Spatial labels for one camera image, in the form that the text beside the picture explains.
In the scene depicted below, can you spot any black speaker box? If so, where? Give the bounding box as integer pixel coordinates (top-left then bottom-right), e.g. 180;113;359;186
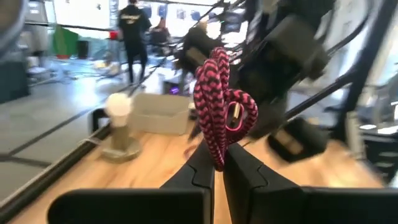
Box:
76;39;90;59

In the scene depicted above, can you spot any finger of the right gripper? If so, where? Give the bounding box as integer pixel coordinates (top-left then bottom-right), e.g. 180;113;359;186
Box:
188;123;203;143
248;93;287;140

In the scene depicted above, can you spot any white plastic bin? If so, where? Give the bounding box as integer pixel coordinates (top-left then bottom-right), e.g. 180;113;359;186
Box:
129;92;192;137

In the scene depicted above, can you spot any bulb lamp with brass base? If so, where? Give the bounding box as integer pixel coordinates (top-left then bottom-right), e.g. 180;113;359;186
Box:
99;91;143;164

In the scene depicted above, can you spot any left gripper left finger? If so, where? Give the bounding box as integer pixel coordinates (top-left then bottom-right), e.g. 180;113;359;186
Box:
46;139;216;224

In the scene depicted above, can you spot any black table clamp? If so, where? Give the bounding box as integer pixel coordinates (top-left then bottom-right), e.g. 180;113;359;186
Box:
90;108;110;135

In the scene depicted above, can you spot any black pillar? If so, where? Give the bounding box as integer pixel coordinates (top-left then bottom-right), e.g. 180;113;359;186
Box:
340;0;392;119

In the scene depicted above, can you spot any green board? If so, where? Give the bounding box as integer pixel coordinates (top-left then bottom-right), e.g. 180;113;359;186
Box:
52;26;79;58

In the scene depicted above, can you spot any pink black braided USB cable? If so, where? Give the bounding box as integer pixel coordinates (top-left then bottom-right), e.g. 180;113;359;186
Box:
192;46;259;172

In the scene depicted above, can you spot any computer with purple light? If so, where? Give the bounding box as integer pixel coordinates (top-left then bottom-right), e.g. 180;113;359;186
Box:
162;79;191;96

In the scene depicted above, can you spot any blurred grey camera cable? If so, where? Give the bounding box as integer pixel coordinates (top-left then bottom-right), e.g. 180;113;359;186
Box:
0;0;29;58

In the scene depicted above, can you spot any black computer tower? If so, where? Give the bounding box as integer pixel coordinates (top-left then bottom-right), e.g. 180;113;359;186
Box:
0;58;31;104

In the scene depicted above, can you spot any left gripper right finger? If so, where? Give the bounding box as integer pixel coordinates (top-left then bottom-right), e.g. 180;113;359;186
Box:
223;142;398;224

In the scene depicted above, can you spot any person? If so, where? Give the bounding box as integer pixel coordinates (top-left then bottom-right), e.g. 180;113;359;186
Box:
150;17;172;47
117;0;153;85

